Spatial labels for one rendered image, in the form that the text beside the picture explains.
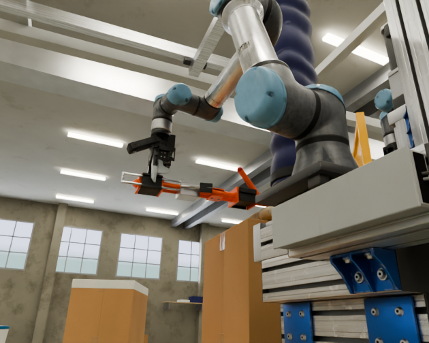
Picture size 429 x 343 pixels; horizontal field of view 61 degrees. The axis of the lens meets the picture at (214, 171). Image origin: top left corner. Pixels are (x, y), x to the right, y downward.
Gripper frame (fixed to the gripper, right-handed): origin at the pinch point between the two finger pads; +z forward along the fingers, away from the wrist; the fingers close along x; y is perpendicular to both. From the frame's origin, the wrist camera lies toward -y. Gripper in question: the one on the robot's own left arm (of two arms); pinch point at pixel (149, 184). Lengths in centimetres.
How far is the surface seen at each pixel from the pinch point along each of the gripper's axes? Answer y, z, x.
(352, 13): 273, -348, 164
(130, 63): -1, -188, 183
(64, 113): -88, -340, 592
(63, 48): -62, -187, 185
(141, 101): 30, -236, 319
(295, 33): 56, -78, -10
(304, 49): 60, -71, -11
